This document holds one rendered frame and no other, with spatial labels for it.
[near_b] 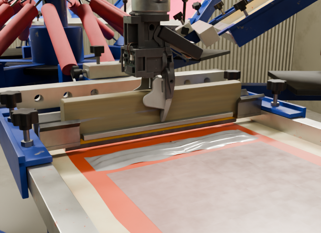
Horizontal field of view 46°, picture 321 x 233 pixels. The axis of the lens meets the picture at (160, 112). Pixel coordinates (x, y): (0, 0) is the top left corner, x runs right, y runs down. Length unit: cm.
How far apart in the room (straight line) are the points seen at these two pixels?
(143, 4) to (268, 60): 435
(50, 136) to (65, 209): 24
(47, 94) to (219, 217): 55
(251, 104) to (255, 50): 400
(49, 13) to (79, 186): 83
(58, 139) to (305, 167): 44
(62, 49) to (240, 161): 71
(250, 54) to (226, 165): 420
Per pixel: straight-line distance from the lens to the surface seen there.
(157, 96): 75
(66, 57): 119
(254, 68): 492
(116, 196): 57
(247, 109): 90
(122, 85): 99
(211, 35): 123
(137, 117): 76
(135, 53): 71
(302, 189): 63
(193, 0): 221
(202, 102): 83
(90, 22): 134
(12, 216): 257
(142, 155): 71
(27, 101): 93
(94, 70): 101
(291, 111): 89
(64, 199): 50
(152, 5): 72
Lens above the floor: 122
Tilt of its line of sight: 15 degrees down
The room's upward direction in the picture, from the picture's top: straight up
